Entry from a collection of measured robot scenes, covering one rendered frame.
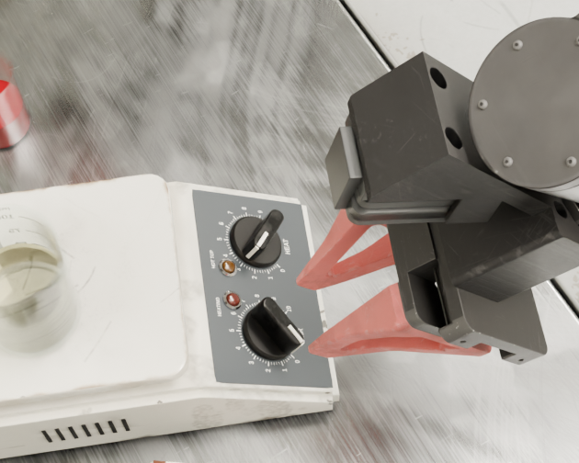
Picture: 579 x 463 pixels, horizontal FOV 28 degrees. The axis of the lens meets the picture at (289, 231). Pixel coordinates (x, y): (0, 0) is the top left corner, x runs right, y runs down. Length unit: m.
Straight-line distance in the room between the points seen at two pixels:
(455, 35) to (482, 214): 0.37
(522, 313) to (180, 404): 0.20
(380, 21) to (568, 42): 0.42
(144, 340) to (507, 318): 0.20
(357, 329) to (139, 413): 0.16
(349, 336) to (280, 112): 0.28
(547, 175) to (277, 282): 0.30
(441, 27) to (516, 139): 0.42
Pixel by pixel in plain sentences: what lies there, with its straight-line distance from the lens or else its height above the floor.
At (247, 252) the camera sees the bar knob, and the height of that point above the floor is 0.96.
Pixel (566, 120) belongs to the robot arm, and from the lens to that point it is 0.38.
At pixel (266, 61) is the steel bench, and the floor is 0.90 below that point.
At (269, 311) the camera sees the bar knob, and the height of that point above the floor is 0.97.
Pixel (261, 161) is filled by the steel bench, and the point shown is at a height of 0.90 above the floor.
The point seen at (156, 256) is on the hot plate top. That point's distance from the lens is 0.61.
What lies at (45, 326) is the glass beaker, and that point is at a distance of 0.57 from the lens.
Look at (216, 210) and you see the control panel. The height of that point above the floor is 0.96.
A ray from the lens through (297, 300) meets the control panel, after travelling 0.65.
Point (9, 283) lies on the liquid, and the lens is 0.58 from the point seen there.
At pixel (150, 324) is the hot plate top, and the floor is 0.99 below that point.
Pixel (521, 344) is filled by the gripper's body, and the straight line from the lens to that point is 0.49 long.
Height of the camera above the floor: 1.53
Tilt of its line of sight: 63 degrees down
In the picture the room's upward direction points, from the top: 2 degrees counter-clockwise
